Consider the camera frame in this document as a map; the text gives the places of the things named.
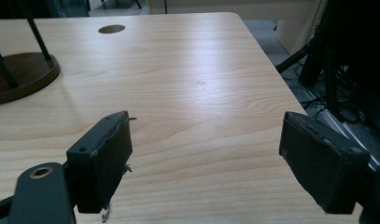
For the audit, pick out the black tripod stand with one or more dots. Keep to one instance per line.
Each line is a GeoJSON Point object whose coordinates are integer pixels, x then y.
{"type": "Point", "coordinates": [332, 77]}

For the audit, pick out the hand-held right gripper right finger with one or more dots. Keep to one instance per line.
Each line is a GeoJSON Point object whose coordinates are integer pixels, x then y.
{"type": "Point", "coordinates": [321, 168]}

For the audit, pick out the dark cabinet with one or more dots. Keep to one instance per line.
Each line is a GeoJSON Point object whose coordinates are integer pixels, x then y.
{"type": "Point", "coordinates": [69, 7]}

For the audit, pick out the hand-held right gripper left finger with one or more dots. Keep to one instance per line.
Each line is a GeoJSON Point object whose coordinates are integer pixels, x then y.
{"type": "Point", "coordinates": [97, 168]}

